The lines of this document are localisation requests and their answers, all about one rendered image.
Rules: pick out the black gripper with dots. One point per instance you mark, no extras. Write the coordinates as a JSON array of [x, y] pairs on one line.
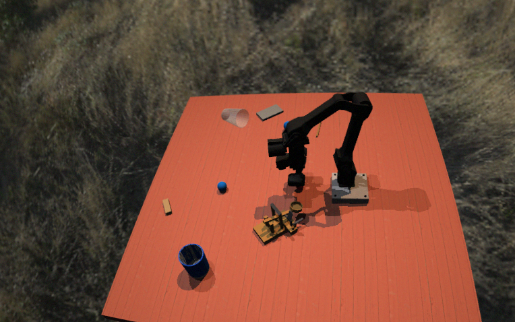
[[297, 179]]

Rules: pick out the blue mug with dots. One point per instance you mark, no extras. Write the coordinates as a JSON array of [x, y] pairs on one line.
[[193, 259]]

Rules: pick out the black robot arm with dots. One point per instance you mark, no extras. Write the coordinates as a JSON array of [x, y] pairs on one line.
[[294, 136]]

